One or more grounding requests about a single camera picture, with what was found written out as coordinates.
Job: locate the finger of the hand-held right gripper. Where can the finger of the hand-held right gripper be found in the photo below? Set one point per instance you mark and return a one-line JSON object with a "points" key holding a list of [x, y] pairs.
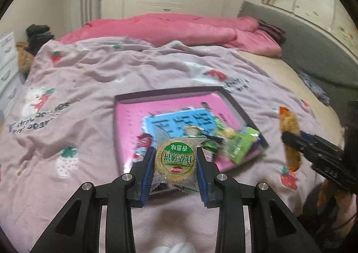
{"points": [[318, 141], [296, 144]]}

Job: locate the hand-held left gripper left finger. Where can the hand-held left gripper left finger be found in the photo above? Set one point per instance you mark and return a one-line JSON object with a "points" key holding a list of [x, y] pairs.
{"points": [[147, 177]]}

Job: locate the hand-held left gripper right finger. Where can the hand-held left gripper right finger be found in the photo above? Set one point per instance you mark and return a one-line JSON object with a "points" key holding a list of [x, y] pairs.
{"points": [[202, 180]]}

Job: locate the orange cracker packet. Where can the orange cracker packet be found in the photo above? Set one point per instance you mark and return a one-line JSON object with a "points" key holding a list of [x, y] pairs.
{"points": [[289, 121]]}

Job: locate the round biscuit packet green label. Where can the round biscuit packet green label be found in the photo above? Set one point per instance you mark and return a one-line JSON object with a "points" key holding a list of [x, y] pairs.
{"points": [[174, 162]]}

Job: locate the red snack packet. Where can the red snack packet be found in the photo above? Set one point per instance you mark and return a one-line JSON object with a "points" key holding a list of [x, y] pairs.
{"points": [[141, 146]]}

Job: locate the dark shallow cardboard box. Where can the dark shallow cardboard box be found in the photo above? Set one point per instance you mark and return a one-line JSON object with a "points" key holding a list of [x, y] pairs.
{"points": [[120, 141]]}

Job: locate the clear mixed biscuit packet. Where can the clear mixed biscuit packet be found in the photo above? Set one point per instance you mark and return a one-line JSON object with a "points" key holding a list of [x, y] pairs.
{"points": [[227, 132]]}

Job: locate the green snack packet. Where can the green snack packet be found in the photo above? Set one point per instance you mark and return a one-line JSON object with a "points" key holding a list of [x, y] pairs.
{"points": [[242, 144]]}

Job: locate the person's right hand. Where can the person's right hand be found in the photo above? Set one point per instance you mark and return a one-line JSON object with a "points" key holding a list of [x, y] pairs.
{"points": [[346, 208]]}

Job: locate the blue patterned cloth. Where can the blue patterned cloth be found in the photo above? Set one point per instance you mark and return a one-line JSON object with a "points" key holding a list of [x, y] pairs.
{"points": [[314, 88]]}

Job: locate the pink book with blue label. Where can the pink book with blue label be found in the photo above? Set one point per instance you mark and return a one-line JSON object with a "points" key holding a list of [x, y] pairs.
{"points": [[131, 118]]}

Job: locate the beige bed sheet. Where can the beige bed sheet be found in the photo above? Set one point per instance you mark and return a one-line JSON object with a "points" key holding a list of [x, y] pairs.
{"points": [[279, 74]]}

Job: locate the grey quilted mat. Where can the grey quilted mat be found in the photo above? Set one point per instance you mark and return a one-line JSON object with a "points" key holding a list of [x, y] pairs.
{"points": [[307, 46]]}

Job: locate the dark striped cloth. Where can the dark striped cloth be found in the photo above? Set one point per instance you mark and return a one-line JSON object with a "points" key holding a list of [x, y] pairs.
{"points": [[270, 30]]}

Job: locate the lilac strawberry print blanket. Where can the lilac strawberry print blanket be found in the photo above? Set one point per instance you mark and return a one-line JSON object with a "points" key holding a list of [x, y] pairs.
{"points": [[70, 79]]}

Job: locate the pink quilt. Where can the pink quilt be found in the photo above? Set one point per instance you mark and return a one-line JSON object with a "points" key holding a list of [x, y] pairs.
{"points": [[167, 28]]}

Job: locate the brown plush toy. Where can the brown plush toy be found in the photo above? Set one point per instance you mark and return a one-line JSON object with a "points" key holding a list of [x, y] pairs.
{"points": [[24, 58]]}

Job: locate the white drawer cabinet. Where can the white drawer cabinet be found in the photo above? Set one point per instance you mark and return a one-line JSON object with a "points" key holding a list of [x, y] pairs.
{"points": [[8, 68]]}

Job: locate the dark clothes pile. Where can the dark clothes pile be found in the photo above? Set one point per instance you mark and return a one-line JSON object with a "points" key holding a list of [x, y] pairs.
{"points": [[39, 37]]}

